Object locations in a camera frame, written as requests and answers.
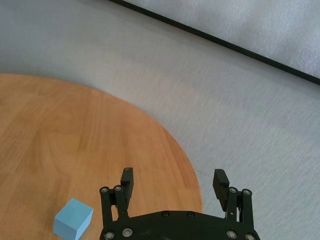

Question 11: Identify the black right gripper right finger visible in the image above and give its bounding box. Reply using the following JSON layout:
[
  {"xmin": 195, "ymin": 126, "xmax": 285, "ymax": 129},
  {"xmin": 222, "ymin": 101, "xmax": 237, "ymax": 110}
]
[{"xmin": 211, "ymin": 168, "xmax": 256, "ymax": 230}]

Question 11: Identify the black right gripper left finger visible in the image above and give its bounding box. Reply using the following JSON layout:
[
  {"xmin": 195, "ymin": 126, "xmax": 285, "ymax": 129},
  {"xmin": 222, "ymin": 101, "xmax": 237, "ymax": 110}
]
[{"xmin": 99, "ymin": 167, "xmax": 135, "ymax": 228}]

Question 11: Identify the blue cube building block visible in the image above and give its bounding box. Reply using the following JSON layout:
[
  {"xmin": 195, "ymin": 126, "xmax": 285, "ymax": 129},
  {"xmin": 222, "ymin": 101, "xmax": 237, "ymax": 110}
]
[{"xmin": 53, "ymin": 197, "xmax": 95, "ymax": 240}]

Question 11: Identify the black wall baseboard strip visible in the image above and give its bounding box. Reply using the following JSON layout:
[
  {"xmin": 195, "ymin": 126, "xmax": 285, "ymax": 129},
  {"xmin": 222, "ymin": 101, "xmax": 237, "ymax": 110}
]
[{"xmin": 106, "ymin": 0, "xmax": 320, "ymax": 86}]

